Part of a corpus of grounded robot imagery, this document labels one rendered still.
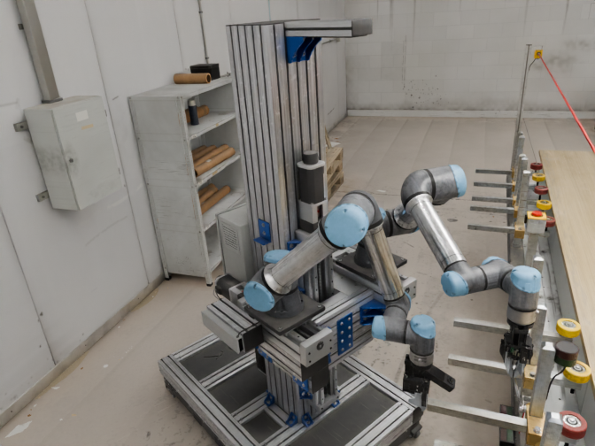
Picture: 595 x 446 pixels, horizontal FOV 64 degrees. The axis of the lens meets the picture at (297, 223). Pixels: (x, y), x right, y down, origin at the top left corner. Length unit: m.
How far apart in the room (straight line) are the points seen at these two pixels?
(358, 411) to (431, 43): 7.62
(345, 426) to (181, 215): 2.11
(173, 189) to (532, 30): 7.02
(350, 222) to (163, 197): 2.70
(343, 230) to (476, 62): 8.11
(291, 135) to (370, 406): 1.46
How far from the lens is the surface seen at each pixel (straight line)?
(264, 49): 1.73
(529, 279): 1.44
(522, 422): 1.75
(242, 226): 2.08
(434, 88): 9.44
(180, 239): 3.99
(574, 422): 1.74
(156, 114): 3.69
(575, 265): 2.57
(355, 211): 1.36
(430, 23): 9.33
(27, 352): 3.36
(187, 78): 4.09
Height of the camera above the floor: 2.08
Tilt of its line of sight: 25 degrees down
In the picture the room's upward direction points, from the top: 4 degrees counter-clockwise
